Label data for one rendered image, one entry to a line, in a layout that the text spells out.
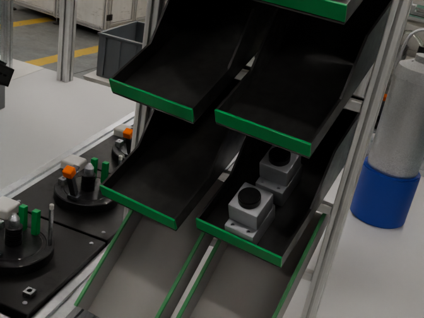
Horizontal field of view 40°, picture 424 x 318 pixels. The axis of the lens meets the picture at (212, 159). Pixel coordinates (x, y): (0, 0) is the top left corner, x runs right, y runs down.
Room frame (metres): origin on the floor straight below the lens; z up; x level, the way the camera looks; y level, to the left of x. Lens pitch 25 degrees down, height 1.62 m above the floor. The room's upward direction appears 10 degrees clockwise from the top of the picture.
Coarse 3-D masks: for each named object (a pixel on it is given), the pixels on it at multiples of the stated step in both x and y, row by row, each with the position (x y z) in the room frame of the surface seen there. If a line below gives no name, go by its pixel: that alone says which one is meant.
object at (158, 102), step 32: (192, 0) 0.88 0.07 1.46; (224, 0) 0.93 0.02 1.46; (160, 32) 0.81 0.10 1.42; (192, 32) 0.85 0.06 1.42; (224, 32) 0.85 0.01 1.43; (256, 32) 0.79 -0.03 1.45; (128, 64) 0.75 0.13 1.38; (160, 64) 0.78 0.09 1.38; (192, 64) 0.78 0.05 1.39; (224, 64) 0.78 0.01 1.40; (128, 96) 0.71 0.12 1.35; (160, 96) 0.72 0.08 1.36; (192, 96) 0.72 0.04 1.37
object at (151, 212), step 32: (224, 96) 0.93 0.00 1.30; (160, 128) 0.84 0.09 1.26; (192, 128) 0.85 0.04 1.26; (224, 128) 0.85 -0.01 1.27; (128, 160) 0.77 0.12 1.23; (160, 160) 0.79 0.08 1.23; (192, 160) 0.79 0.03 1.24; (224, 160) 0.77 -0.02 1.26; (128, 192) 0.73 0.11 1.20; (160, 192) 0.73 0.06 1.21; (192, 192) 0.73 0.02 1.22
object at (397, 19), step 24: (408, 0) 0.73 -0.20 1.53; (144, 24) 0.83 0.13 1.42; (384, 48) 0.73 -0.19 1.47; (384, 72) 0.73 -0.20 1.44; (144, 120) 0.82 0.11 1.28; (360, 120) 0.73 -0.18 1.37; (360, 144) 0.73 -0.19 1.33; (360, 168) 0.89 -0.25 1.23; (336, 216) 0.74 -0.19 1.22; (336, 240) 0.73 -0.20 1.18; (312, 288) 0.73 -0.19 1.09; (312, 312) 0.73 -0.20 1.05
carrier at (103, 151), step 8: (120, 128) 1.43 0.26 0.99; (112, 136) 1.41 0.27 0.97; (120, 136) 1.42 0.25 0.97; (104, 144) 1.35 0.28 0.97; (112, 144) 1.36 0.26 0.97; (120, 144) 1.31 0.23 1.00; (88, 152) 1.29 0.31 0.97; (96, 152) 1.30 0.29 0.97; (104, 152) 1.31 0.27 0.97; (112, 152) 1.29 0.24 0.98; (120, 152) 1.29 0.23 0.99; (88, 160) 1.25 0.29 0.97; (104, 160) 1.26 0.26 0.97; (112, 160) 1.27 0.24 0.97; (112, 168) 1.23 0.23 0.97
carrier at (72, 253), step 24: (0, 216) 0.94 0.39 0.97; (24, 216) 0.89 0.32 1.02; (0, 240) 0.85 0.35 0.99; (24, 240) 0.86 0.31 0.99; (48, 240) 0.86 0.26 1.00; (72, 240) 0.91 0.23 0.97; (96, 240) 0.93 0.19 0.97; (0, 264) 0.78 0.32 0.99; (24, 264) 0.79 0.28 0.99; (48, 264) 0.83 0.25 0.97; (72, 264) 0.84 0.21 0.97; (0, 288) 0.74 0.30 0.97; (24, 288) 0.76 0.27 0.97; (48, 288) 0.77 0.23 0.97; (24, 312) 0.70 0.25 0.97
